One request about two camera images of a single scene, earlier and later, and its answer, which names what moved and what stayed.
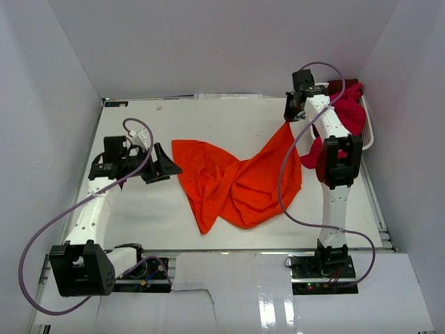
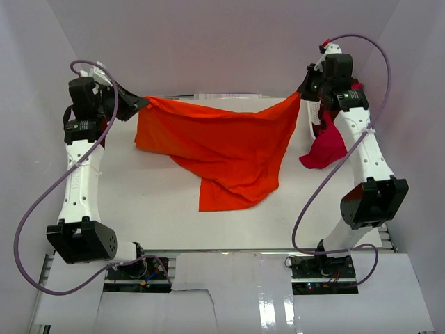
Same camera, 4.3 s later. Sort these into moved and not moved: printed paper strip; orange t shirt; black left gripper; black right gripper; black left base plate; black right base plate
Moved: black right gripper; black left gripper; orange t shirt
Not moved: black right base plate; black left base plate; printed paper strip
